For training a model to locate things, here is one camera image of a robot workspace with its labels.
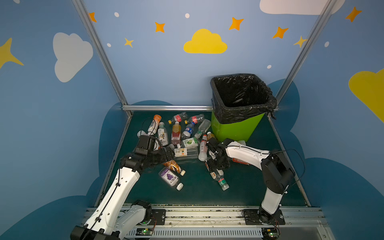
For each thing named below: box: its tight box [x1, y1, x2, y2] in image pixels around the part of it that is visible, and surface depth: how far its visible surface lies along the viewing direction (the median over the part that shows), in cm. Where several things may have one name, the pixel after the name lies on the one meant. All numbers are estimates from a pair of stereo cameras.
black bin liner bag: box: [210, 73, 277, 124], surface depth 86 cm
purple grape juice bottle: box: [158, 167, 184, 191], surface depth 86 cm
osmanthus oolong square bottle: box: [174, 146, 199, 158], surface depth 96 cm
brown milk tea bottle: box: [163, 160, 186, 177], surface depth 90 cm
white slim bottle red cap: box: [198, 134, 208, 162], surface depth 95 cm
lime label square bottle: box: [182, 137, 199, 149], surface depth 102 cm
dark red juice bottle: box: [171, 121, 182, 146], surface depth 103 cm
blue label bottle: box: [181, 122, 196, 140], surface depth 107 cm
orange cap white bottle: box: [147, 114, 162, 136], surface depth 112 cm
